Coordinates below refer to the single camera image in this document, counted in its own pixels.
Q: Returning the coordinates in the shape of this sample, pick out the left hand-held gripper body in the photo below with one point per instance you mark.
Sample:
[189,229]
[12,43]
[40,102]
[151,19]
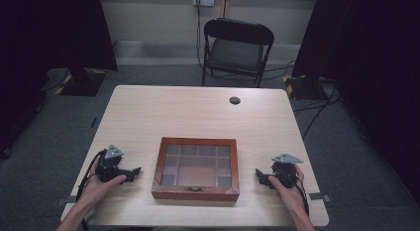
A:
[109,166]

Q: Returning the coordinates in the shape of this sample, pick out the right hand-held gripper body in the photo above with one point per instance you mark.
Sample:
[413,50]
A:
[284,170]

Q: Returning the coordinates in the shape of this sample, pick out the wooden box with glass lid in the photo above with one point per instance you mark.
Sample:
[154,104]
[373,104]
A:
[196,168]

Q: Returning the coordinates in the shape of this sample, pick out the person's right hand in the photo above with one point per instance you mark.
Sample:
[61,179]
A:
[290,193]

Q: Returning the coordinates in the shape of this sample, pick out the person's left hand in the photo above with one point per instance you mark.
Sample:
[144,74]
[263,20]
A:
[95,188]

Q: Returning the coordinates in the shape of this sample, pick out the grey tape strip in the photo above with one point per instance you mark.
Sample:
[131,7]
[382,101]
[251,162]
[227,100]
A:
[319,196]
[67,200]

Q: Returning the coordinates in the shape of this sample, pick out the black stand base yellow tape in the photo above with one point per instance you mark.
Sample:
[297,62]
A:
[82,82]
[303,87]

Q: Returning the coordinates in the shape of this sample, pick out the black folding chair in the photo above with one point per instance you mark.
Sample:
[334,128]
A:
[236,52]

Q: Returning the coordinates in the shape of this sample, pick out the dark curtain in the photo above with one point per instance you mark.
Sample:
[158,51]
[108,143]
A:
[39,42]
[373,75]

